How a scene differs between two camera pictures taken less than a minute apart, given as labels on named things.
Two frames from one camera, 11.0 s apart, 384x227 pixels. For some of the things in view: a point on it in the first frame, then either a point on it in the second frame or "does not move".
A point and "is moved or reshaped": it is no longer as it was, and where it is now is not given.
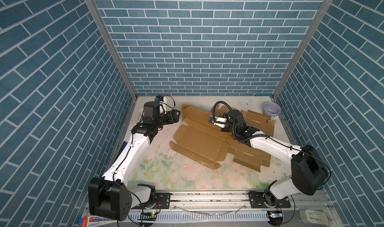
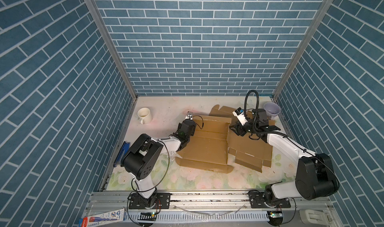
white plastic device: x=315 y=217 does not move
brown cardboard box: x=199 y=141 is moved or reshaped
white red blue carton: x=94 y=221 does not move
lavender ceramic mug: x=271 y=109 does not move
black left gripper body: x=165 y=119 -> x=191 y=133
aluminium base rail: x=191 y=202 does not move
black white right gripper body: x=227 y=127 -> x=248 y=127
